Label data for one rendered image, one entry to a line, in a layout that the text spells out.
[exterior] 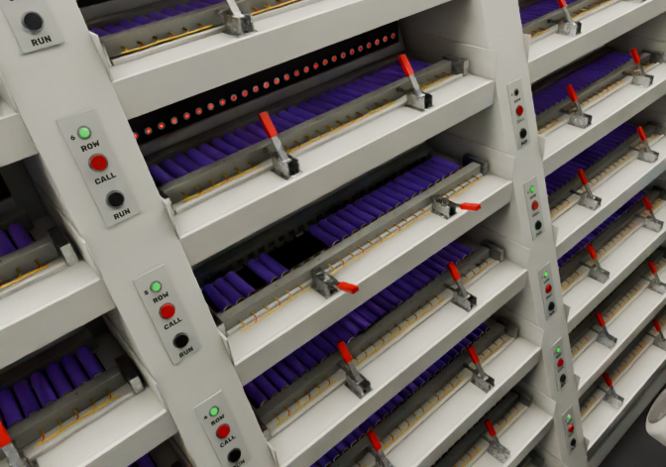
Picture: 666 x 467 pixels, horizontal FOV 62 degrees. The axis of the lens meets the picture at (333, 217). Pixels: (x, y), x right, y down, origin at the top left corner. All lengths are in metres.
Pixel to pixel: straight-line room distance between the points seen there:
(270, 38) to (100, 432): 0.52
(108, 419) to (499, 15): 0.85
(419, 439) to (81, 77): 0.82
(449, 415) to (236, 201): 0.62
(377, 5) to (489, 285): 0.56
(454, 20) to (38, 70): 0.68
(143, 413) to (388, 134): 0.50
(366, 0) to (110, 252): 0.47
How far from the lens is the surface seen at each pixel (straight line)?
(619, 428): 1.81
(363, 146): 0.81
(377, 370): 0.96
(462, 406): 1.15
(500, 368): 1.21
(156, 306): 0.69
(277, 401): 0.91
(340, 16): 0.80
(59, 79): 0.64
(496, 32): 1.02
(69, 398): 0.78
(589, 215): 1.33
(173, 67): 0.67
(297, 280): 0.83
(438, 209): 0.97
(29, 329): 0.67
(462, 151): 1.11
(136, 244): 0.67
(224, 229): 0.71
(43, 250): 0.71
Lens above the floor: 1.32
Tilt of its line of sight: 21 degrees down
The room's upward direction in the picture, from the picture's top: 17 degrees counter-clockwise
